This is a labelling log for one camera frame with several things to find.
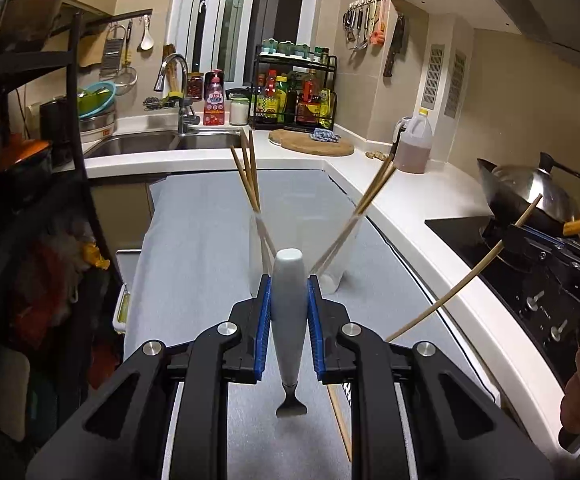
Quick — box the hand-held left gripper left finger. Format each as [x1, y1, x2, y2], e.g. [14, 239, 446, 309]
[25, 275, 273, 480]

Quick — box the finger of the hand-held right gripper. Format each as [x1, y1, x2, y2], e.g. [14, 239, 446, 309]
[502, 224, 580, 273]
[522, 225, 580, 260]

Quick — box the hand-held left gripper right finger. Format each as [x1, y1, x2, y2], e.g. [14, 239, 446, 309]
[307, 275, 555, 480]

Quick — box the white-handled metal fork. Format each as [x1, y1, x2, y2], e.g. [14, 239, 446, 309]
[271, 248, 311, 418]

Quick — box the wooden chopstick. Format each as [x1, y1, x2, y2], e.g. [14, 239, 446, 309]
[247, 129, 261, 211]
[385, 193, 543, 343]
[327, 385, 355, 463]
[315, 165, 398, 278]
[241, 148, 263, 213]
[229, 146, 278, 261]
[310, 155, 395, 273]

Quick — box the clear glass cup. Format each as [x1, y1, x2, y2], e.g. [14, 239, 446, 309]
[247, 212, 365, 298]

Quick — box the steel wok lid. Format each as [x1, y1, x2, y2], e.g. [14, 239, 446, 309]
[490, 152, 580, 221]

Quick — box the black stove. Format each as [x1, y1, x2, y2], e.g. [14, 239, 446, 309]
[425, 215, 580, 391]

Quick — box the black wok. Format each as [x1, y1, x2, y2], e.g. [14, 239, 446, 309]
[477, 157, 580, 237]

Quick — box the grey table mat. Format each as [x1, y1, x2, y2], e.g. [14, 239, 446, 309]
[115, 169, 500, 480]

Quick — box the oil jug yellow cap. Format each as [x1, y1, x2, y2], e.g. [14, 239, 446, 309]
[392, 107, 433, 175]

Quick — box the round wooden cutting board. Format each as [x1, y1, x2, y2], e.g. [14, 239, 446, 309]
[269, 128, 355, 157]

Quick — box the yellow plastic object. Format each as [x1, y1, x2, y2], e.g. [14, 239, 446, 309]
[80, 242, 111, 271]

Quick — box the white jar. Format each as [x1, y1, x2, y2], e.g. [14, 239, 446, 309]
[228, 95, 249, 126]

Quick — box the steel sink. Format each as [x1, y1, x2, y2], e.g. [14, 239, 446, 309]
[87, 130, 251, 158]

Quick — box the red plastic bag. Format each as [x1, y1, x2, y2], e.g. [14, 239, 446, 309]
[10, 240, 96, 341]

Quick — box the range hood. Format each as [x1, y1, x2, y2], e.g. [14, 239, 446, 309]
[450, 0, 580, 68]

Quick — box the pink dish soap bottle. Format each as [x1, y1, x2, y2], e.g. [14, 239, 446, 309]
[203, 70, 229, 127]

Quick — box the row of sauce bottles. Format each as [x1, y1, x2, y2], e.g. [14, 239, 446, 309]
[255, 70, 333, 126]

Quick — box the hanging cleaver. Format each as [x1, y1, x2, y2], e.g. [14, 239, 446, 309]
[383, 14, 407, 78]

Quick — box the black spice rack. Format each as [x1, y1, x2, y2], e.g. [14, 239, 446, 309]
[250, 45, 338, 132]

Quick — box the red-filled glass jar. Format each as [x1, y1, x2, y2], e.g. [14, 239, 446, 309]
[186, 71, 205, 101]

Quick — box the steel basin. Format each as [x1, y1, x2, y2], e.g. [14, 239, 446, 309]
[79, 110, 118, 143]

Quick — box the row of hanging kitchen tools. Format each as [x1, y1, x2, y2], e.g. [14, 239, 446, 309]
[342, 0, 388, 51]

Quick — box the row of spice jars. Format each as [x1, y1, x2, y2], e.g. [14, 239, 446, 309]
[261, 37, 331, 63]

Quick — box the green colander bowl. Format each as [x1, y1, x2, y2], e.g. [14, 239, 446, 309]
[77, 82, 117, 116]

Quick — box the chrome faucet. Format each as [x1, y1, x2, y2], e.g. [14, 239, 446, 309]
[154, 52, 201, 135]

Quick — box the black cylinder flask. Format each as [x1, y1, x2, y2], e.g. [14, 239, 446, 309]
[39, 99, 73, 166]

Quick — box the orange-lidded pot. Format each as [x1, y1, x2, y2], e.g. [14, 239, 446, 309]
[0, 132, 53, 211]

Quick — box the white ladle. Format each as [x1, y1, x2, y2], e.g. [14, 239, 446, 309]
[137, 17, 155, 52]

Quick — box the black metal rack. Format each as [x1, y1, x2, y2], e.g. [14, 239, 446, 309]
[0, 12, 126, 411]

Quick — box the white-framed window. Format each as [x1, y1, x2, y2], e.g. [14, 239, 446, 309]
[170, 0, 321, 111]

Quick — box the metal grater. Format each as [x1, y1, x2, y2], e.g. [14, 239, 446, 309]
[101, 25, 123, 78]

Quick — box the hanging wooden board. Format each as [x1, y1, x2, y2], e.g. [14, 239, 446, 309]
[77, 35, 106, 68]

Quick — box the dark glass bowl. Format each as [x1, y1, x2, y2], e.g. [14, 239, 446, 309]
[7, 0, 66, 41]

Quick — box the wall vent grille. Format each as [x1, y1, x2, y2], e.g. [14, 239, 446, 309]
[422, 44, 445, 111]

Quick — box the wire strainer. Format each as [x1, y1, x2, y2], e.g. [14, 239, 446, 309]
[115, 65, 138, 96]

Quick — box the black wall rail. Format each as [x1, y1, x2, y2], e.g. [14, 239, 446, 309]
[77, 8, 153, 28]

